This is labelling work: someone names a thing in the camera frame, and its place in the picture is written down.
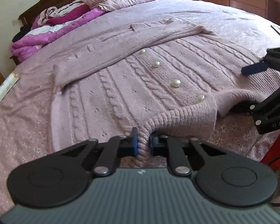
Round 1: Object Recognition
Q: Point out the black cloth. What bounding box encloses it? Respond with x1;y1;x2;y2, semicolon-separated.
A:
13;26;26;43

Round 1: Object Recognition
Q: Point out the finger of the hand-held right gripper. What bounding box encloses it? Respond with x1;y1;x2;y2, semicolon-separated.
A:
241;47;280;76
233;82;280;125

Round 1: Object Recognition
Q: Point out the white paper packet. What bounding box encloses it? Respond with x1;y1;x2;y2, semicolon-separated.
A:
0;73;21;113

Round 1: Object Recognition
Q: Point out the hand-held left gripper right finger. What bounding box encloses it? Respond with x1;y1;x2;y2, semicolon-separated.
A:
149;133;227;177

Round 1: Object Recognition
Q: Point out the pink knitted cardigan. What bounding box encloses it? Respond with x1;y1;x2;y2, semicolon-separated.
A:
50;22;280;168

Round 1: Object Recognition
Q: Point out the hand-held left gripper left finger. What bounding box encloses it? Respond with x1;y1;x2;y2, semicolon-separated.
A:
61;127;139;177

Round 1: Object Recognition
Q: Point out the magenta quilt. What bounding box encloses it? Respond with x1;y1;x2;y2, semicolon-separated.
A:
10;0;108;63

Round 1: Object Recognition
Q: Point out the red garment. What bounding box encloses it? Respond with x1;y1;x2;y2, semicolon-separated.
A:
260;125;280;168

